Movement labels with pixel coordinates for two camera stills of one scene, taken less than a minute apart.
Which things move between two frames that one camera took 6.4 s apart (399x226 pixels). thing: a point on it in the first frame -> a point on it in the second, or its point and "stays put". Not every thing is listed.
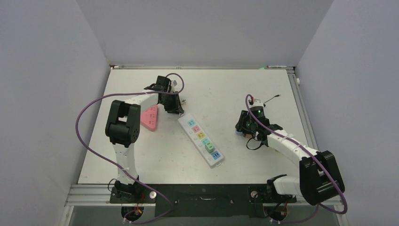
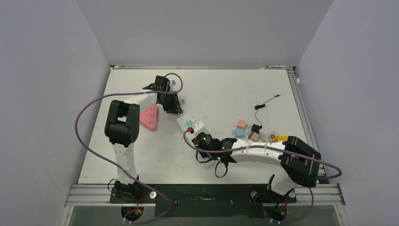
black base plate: [201, 200] stays put
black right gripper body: [249, 126] -> [212, 155]
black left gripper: [175, 108] stays put
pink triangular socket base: [149, 118] stays put
